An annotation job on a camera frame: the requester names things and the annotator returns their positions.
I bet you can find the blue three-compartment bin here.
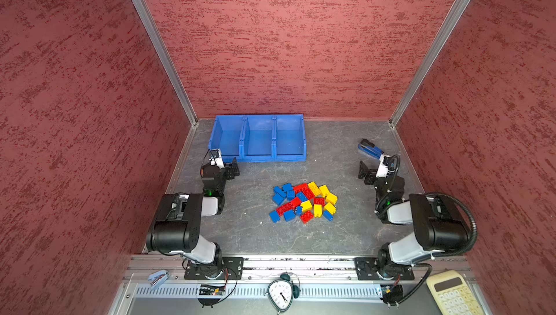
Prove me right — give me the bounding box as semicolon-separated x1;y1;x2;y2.
208;115;307;162

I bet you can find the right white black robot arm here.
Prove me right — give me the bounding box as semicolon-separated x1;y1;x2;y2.
358;155;478;280

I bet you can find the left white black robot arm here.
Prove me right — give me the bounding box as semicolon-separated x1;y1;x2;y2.
146;158;240;270

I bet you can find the blue black stapler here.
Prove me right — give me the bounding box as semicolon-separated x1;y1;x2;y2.
358;138;384;160

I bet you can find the yellow lego brick top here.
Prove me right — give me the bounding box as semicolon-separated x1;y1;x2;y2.
308;182;322;197

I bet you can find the yellow lego brick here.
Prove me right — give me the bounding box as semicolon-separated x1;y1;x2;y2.
308;182;322;197
301;201;312;213

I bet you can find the long red lego top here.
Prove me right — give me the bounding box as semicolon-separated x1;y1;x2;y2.
293;183;315;200

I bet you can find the yellow lego brick centre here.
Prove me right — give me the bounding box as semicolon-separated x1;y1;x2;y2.
301;201;312;213

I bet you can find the blue lego brick bottom left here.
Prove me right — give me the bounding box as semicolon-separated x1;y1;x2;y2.
269;210;280;223

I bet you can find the red lego brick bottom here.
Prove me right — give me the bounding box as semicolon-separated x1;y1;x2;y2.
300;211;314;225

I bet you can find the long red lego brick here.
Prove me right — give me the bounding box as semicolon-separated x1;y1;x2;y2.
276;198;301;216

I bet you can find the small blue stapler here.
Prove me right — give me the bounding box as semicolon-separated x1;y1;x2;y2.
148;270;170;289

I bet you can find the heart-shaped white clock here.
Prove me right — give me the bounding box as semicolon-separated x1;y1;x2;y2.
265;272;301;314

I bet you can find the cream calculator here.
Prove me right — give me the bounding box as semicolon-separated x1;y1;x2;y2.
427;271;485;315

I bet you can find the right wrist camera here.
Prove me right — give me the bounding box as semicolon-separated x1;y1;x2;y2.
376;154;397;177

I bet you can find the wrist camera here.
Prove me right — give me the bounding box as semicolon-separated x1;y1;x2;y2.
208;149;225;169
376;154;397;177

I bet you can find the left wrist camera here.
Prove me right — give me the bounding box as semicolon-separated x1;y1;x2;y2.
208;149;225;169

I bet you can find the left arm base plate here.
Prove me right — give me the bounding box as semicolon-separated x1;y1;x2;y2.
184;257;245;281

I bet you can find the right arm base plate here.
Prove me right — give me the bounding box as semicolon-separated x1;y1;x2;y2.
353;257;415;282

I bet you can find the aluminium rail frame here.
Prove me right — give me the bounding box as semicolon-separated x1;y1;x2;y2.
108;253;492;315

